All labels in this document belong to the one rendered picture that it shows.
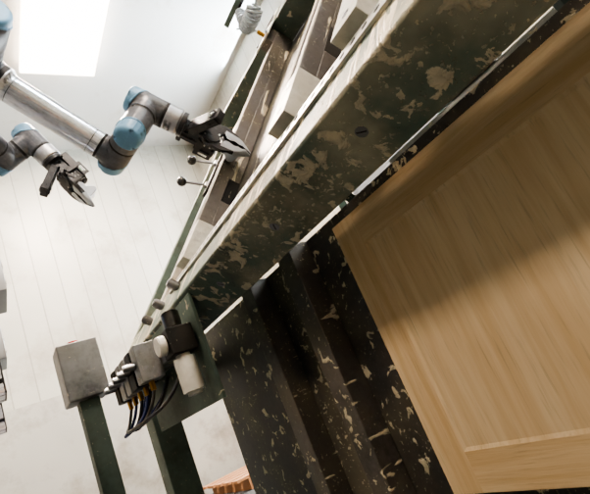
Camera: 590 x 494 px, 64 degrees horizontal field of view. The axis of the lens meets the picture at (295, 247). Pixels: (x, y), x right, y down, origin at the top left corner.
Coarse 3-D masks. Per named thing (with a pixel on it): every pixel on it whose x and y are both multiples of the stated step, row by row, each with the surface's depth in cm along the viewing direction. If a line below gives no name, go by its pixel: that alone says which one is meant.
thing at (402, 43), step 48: (432, 0) 46; (480, 0) 45; (528, 0) 44; (384, 48) 51; (432, 48) 50; (480, 48) 49; (336, 96) 58; (384, 96) 56; (432, 96) 54; (288, 144) 71; (336, 144) 63; (384, 144) 61; (288, 192) 72; (336, 192) 70; (240, 240) 85; (288, 240) 82; (192, 288) 103; (240, 288) 99; (144, 336) 137
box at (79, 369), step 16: (64, 352) 146; (80, 352) 148; (96, 352) 150; (64, 368) 144; (80, 368) 146; (96, 368) 148; (64, 384) 143; (80, 384) 144; (96, 384) 146; (64, 400) 148; (80, 400) 143
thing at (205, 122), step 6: (204, 114) 131; (210, 114) 127; (216, 114) 126; (222, 114) 127; (192, 120) 133; (198, 120) 131; (204, 120) 128; (210, 120) 126; (216, 120) 126; (222, 120) 128; (192, 126) 130; (198, 126) 129; (204, 126) 129; (210, 126) 128; (192, 132) 132; (198, 132) 131
